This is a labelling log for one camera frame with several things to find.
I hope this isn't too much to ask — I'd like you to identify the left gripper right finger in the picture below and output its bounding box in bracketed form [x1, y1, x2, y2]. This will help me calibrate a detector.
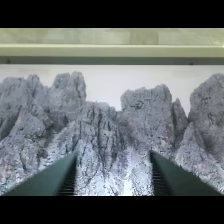
[148, 150, 223, 197]

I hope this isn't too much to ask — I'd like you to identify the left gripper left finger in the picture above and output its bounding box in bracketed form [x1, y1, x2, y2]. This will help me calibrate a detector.
[2, 150, 79, 197]

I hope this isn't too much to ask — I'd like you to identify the silver frame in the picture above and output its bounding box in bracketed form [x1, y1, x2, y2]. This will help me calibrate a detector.
[0, 43, 224, 65]

